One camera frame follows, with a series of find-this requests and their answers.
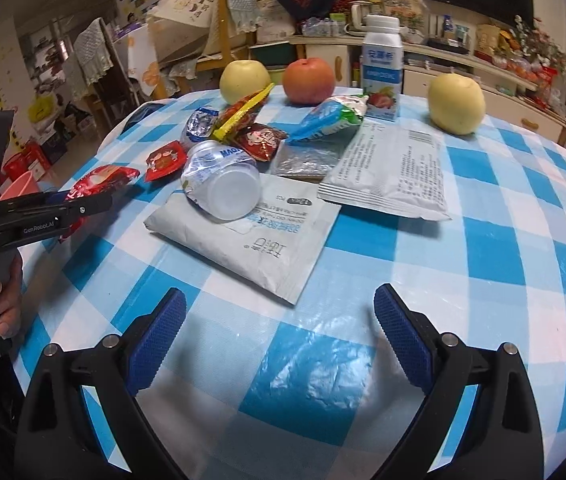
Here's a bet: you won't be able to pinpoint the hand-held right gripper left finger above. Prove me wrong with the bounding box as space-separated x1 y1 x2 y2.
14 287 188 480

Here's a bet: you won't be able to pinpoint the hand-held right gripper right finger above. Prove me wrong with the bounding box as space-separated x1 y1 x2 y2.
370 283 545 480

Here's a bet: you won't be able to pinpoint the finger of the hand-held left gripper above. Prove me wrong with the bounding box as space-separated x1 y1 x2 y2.
58 193 114 227
0 190 72 214

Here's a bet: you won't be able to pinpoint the pink plastic bin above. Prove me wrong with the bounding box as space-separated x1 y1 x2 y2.
0 170 42 204

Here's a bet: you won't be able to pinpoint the shiny red snack wrapper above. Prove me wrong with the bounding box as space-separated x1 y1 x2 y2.
57 164 142 203

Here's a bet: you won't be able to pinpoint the crushed clear plastic bottle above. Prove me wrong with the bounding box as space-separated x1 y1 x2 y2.
180 139 263 221

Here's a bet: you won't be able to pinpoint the large white blue-print packet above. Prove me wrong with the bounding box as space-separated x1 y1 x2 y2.
143 173 343 306

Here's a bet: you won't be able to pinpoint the red gift boxes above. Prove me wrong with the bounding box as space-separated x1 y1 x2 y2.
2 139 57 182

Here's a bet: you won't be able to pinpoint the blue checkered tablecloth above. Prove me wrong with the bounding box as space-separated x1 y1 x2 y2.
13 87 566 480

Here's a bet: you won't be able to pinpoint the yellow shopping bag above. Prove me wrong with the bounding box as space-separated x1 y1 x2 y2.
27 94 56 124

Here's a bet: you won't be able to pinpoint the small red cartoon wrapper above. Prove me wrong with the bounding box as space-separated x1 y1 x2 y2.
235 123 289 163
143 140 188 184

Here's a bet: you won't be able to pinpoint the dark blue seat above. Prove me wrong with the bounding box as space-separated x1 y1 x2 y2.
122 101 165 134

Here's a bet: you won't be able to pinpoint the crumpled clear blue wrapper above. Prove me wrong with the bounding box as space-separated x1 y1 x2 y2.
181 106 222 149

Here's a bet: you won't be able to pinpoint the dark chair with knitted cover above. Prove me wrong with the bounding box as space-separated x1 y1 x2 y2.
73 17 134 127

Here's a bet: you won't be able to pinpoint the dining table with white cloth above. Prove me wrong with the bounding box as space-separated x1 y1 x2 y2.
112 24 165 99

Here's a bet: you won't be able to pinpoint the white packet with black text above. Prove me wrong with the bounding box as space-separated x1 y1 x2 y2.
317 120 452 222

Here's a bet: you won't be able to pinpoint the red wrapper with yellow strip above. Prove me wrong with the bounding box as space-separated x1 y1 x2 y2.
212 82 277 142

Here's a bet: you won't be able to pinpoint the yellow apple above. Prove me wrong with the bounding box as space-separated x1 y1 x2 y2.
428 72 487 136
219 59 272 106

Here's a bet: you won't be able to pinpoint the silver foil packet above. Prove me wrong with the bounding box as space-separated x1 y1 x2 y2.
268 137 345 181

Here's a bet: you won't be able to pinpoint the cream cartoon tote bag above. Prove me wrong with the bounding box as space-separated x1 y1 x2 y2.
145 0 225 62

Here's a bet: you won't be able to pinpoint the blue and white wrapper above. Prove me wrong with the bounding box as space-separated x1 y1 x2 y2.
287 94 370 142

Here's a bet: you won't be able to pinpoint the dark green storage box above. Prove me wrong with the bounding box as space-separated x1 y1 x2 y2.
248 42 299 69

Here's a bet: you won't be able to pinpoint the wooden chair with knitted cover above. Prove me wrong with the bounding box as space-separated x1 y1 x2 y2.
214 0 265 92

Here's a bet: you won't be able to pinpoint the red apple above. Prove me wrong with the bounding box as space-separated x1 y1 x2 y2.
282 58 337 106

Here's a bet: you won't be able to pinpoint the cream sideboard cabinet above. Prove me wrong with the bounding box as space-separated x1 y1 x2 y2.
290 34 566 147

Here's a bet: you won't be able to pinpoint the white yogurt bottle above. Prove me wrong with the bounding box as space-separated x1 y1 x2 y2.
360 14 404 122

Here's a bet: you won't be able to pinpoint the pack of water bottles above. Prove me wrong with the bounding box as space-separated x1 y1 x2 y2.
300 15 349 37

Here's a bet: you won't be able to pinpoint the artificial flower arrangement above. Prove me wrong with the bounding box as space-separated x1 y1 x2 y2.
507 14 566 77

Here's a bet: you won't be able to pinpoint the white kettle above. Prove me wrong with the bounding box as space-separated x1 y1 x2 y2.
350 2 385 29

